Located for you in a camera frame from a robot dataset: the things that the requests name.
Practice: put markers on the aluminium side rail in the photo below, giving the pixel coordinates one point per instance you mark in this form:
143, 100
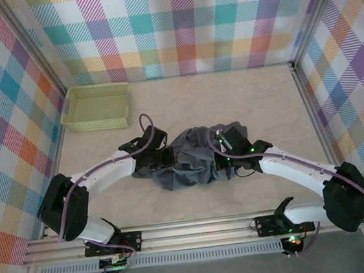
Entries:
55, 153
314, 112

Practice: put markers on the aluminium frame post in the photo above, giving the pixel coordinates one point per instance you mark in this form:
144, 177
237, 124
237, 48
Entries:
33, 47
315, 15

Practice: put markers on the light green plastic basket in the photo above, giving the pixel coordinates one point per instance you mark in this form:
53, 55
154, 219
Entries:
97, 106

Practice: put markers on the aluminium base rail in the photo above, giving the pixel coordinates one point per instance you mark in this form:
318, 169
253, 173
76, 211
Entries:
195, 234

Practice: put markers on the grey t-shirt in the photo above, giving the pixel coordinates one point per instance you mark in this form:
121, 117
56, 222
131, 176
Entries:
192, 171

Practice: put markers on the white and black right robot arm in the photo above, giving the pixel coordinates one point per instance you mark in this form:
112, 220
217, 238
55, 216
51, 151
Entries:
289, 167

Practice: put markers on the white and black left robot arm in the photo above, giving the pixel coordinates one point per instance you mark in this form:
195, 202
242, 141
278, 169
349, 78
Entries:
107, 173

